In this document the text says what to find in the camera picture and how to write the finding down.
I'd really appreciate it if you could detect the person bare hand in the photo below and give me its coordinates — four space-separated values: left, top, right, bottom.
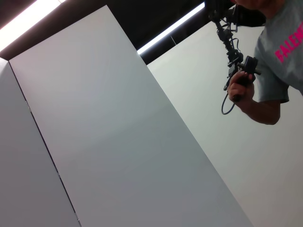
227 70 255 112

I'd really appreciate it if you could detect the black teleoperation handle rig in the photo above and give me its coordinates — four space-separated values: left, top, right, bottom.
208 0 267 101

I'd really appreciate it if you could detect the person bare forearm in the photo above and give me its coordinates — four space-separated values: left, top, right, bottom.
239 94 281 125

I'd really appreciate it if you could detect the grey t-shirt pink print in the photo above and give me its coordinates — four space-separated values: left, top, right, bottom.
253 0 303 104

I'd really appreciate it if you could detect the narrow ceiling light strip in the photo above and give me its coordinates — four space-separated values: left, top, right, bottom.
136 2 205 54

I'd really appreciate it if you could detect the wide ceiling light strip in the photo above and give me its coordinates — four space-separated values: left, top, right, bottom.
0 0 68 52

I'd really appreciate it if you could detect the black looped rig cable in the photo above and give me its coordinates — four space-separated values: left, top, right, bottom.
221 91 236 116

